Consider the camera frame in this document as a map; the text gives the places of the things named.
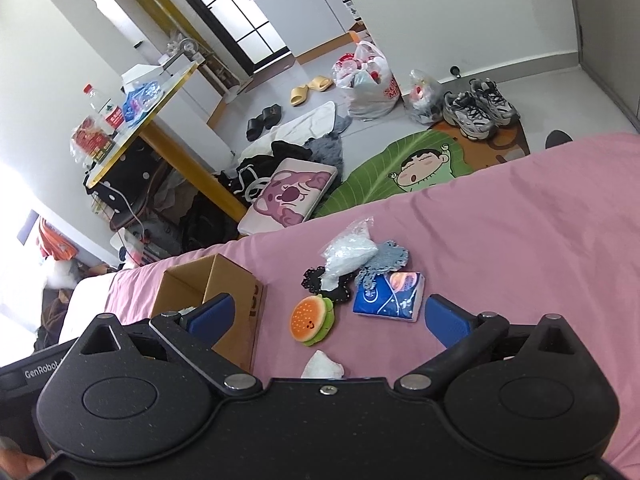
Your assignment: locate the cardboard box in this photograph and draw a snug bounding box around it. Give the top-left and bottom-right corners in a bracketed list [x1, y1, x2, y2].
[151, 255, 264, 372]

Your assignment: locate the black white hoodie on floor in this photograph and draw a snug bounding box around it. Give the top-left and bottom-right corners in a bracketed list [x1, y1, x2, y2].
[217, 141, 312, 206]

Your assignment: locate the right grey sneaker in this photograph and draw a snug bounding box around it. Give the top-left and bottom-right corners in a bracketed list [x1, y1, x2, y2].
[469, 78, 520, 127]

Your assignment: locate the blue tissue pack on table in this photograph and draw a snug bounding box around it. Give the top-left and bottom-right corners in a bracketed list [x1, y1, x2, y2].
[122, 81, 164, 128]

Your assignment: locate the pink bed sheet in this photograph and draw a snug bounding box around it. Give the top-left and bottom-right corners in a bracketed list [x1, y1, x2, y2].
[103, 131, 640, 480]

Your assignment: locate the blue tissue pack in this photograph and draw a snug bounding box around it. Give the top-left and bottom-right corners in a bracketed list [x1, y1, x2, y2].
[352, 272, 425, 322]
[122, 81, 164, 128]

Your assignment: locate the grey clothing on floor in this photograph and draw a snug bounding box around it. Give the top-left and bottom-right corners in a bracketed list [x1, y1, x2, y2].
[304, 115, 352, 174]

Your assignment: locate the white soft item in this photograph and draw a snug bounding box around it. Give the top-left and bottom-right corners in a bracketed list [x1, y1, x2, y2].
[302, 350, 345, 379]

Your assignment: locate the yellow slipper near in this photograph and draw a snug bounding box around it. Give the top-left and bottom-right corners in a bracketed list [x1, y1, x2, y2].
[290, 84, 309, 107]

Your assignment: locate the clear bag white filling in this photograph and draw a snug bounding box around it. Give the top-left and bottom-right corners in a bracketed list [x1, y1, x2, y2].
[321, 217, 378, 289]

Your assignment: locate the pink bear cushion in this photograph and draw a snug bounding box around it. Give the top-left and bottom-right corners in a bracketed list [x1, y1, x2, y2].
[238, 158, 337, 236]

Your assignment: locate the black polka dot bag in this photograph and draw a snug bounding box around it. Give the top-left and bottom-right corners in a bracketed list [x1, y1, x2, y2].
[84, 139, 169, 232]

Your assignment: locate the black lace coaster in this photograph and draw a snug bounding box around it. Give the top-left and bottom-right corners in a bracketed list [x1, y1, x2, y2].
[300, 266, 356, 304]

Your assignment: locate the gold edged side table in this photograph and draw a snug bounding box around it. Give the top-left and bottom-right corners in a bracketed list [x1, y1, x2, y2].
[87, 63, 246, 221]

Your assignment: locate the hamburger plush toy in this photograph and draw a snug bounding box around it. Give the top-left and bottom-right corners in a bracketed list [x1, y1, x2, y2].
[288, 295, 335, 347]

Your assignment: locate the white towel on floor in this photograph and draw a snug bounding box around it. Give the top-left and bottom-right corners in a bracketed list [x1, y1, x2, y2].
[239, 101, 336, 160]

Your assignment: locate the white red plastic bag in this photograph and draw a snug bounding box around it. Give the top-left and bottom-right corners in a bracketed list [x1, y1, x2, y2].
[332, 40, 400, 122]

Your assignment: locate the person left hand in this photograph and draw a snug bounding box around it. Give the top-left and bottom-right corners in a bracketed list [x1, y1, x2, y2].
[0, 437, 46, 479]

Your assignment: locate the left grey sneaker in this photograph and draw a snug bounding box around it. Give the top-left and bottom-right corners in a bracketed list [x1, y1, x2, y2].
[442, 91, 498, 142]

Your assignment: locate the white kitchen cabinet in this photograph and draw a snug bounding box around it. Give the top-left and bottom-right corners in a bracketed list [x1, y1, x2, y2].
[253, 0, 355, 64]

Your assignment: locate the grey sneaker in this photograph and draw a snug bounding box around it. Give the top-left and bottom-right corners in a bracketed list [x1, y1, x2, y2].
[469, 78, 520, 127]
[442, 91, 498, 142]

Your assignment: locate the clear water bottle red label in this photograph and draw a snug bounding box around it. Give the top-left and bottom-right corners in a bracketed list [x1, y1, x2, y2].
[84, 84, 125, 133]

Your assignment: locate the clear plastic trash bag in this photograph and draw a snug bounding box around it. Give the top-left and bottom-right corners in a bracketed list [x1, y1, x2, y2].
[404, 70, 444, 126]

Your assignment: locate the green leaf cartoon rug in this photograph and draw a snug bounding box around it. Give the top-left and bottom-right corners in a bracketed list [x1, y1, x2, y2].
[312, 129, 474, 218]

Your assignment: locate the red snack bag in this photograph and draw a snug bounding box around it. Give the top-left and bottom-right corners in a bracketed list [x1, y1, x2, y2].
[70, 115, 114, 167]

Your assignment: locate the blue knitted coaster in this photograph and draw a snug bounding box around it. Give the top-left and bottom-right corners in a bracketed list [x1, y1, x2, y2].
[355, 240, 409, 290]

